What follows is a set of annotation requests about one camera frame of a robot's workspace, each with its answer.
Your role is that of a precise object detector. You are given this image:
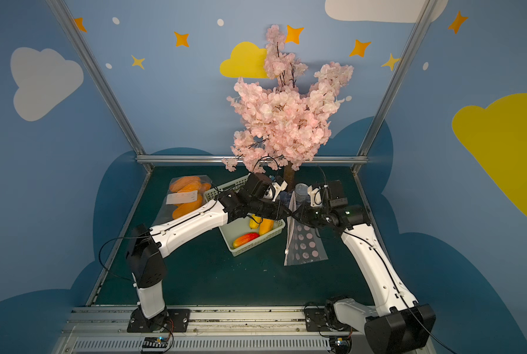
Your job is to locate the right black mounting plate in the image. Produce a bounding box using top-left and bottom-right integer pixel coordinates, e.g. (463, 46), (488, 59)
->
(303, 305), (366, 333)

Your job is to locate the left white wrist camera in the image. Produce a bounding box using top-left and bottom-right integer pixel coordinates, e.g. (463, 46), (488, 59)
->
(264, 176), (288, 201)

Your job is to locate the small circuit board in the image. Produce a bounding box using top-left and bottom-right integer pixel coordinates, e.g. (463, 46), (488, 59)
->
(140, 336), (170, 353)

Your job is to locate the red orange mango front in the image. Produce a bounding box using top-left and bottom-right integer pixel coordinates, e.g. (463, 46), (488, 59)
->
(232, 232), (260, 249)

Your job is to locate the orange yellow mango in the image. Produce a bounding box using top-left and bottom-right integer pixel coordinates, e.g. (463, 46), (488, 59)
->
(259, 218), (275, 235)

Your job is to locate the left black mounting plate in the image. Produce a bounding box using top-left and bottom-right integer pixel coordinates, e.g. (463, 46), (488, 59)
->
(127, 307), (191, 333)

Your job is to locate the white perforated plastic basket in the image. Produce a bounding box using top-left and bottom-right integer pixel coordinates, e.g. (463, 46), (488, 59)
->
(203, 175), (285, 257)

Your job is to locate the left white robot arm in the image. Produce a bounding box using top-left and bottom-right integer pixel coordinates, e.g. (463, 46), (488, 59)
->
(125, 173), (291, 333)

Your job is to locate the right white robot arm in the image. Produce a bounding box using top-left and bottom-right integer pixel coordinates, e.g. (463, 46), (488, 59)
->
(294, 181), (436, 353)

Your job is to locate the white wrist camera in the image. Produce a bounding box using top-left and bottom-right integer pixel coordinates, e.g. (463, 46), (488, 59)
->
(264, 176), (288, 201)
(307, 184), (323, 207)

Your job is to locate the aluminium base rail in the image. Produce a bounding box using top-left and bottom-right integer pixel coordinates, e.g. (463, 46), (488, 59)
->
(53, 306), (371, 353)

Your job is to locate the clear pink-dotted zip bag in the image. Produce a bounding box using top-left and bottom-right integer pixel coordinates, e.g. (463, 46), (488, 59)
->
(283, 192), (328, 266)

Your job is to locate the black mounting plate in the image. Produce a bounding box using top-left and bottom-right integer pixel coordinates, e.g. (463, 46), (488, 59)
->
(303, 305), (366, 333)
(127, 307), (191, 333)

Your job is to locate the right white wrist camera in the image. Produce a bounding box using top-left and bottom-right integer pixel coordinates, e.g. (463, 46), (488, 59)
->
(307, 184), (323, 207)

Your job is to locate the pink cherry blossom tree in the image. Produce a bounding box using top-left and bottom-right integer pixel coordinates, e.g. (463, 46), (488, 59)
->
(222, 24), (354, 190)

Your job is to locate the clear blue-zip bag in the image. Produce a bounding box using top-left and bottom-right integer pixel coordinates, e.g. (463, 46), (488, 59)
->
(153, 175), (213, 225)

